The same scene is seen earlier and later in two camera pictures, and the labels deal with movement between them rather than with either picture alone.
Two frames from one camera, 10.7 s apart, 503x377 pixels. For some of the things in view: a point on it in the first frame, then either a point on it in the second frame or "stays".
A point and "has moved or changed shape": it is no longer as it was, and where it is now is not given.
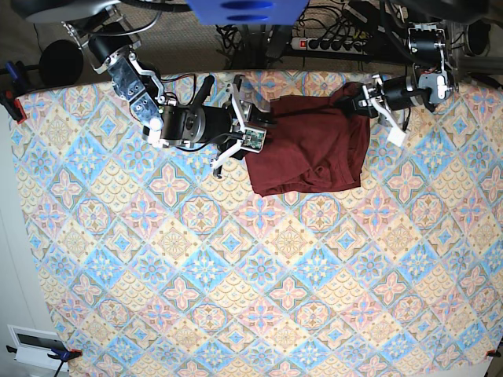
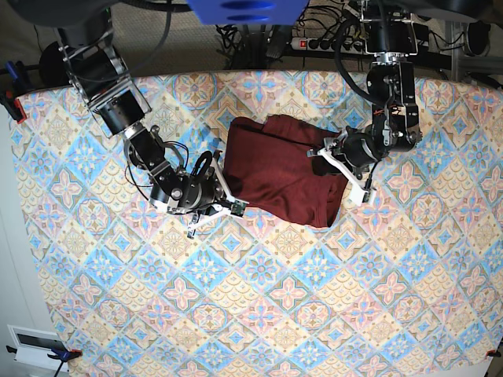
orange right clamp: (493, 353) stays
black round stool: (61, 64) stays
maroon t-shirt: (315, 142) has moved or changed shape
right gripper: (394, 92) → (355, 149)
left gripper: (236, 127) → (201, 190)
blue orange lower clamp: (61, 354) stays
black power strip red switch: (328, 45) stays
